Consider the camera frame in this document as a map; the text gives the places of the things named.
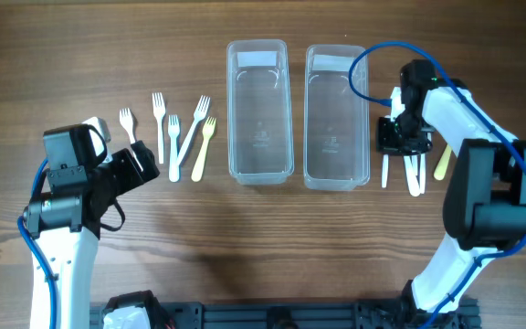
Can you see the white fork far left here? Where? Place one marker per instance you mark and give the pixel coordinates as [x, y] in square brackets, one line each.
[127, 122]

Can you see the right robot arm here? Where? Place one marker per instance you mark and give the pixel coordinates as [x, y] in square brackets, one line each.
[484, 210]

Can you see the yellow spoon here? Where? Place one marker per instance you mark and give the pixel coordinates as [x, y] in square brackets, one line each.
[442, 164]

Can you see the white spoon thick handle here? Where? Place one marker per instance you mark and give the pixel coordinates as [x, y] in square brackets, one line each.
[411, 178]

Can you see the left clear plastic container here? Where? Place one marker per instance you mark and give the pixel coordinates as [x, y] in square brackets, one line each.
[259, 115]

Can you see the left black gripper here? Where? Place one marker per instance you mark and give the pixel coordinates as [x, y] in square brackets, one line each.
[129, 166]

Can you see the light blue fork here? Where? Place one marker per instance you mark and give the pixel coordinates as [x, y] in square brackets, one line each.
[173, 132]

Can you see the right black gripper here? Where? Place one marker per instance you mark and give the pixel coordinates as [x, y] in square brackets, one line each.
[403, 143]

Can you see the white fork slanted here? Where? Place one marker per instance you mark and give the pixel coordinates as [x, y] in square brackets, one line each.
[199, 114]

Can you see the white fork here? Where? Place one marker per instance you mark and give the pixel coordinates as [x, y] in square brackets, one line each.
[127, 122]
[159, 112]

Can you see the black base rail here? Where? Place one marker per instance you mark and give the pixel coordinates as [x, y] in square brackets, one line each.
[378, 314]

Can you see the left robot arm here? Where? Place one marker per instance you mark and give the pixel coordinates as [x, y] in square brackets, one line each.
[61, 225]

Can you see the right clear plastic container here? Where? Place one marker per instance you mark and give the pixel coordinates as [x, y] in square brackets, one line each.
[336, 118]

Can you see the yellow fork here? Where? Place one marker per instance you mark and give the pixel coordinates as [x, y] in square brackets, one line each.
[208, 131]

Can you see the clear plastic container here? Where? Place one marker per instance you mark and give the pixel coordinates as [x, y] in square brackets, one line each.
[336, 118]
[259, 115]

